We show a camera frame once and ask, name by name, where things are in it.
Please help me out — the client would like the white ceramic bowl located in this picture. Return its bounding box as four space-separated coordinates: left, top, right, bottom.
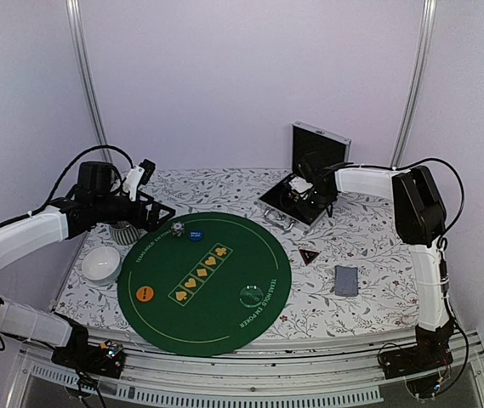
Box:
82 246 122 286

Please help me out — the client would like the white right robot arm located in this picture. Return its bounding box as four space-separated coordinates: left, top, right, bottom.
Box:
299 161 454 371

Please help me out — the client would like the aluminium frame post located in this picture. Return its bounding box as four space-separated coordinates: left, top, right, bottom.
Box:
65 0 108 145
390 0 437 167

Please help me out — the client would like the aluminium poker chip case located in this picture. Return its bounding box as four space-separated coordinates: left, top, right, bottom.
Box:
259 121 351 233

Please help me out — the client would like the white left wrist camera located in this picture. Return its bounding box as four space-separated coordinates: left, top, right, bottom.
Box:
122 159 156 201

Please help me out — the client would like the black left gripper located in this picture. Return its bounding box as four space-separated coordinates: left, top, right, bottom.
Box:
94 190 177 232

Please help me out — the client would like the blue peach chip stack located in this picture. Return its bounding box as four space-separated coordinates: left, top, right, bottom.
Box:
170 221 185 237

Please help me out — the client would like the right aluminium frame post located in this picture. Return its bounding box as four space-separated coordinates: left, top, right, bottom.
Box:
390 0 437 167

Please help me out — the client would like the green round poker mat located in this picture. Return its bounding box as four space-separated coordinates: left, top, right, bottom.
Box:
117 212 292 357

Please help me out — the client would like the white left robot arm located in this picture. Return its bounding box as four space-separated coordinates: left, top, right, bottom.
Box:
0 160 175 369

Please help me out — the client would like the front aluminium rail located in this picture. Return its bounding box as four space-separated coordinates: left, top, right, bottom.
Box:
7 329 484 407

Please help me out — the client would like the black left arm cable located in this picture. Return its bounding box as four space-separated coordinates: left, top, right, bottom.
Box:
0 144 134 243

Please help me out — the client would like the orange big blind button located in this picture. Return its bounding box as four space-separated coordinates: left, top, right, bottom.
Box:
136 286 155 303

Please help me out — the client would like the left aluminium frame post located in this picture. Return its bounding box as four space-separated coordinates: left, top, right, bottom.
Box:
65 0 108 145

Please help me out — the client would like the clear dealer button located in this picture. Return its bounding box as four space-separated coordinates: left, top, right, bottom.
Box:
239 285 264 308

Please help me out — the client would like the triangular all in button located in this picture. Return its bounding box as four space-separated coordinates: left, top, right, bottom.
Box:
299 248 320 265

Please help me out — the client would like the blue small blind button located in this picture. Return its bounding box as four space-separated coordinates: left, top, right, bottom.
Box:
188 229 204 242

